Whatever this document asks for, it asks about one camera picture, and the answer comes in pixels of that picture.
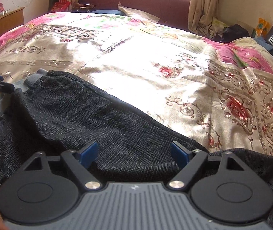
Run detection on red shopping bag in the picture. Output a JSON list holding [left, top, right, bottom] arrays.
[[50, 0, 71, 12]]

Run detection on beige curtain right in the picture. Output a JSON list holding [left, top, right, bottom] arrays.
[[188, 0, 219, 36]]

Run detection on dark grey checked pants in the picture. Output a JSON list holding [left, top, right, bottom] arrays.
[[0, 70, 273, 229]]

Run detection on orange snack packet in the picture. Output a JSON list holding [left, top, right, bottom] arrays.
[[251, 18, 271, 38]]

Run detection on beige pillow on bench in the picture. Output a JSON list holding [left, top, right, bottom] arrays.
[[118, 3, 160, 23]]

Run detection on black clothes pile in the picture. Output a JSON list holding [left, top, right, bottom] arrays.
[[213, 24, 249, 43]]

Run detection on floral satin bedspread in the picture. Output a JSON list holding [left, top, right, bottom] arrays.
[[0, 12, 273, 160]]

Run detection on maroon padded bench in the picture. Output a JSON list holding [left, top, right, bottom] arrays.
[[79, 0, 190, 30]]

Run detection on wooden side cabinet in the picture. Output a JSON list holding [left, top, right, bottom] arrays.
[[0, 7, 24, 36]]

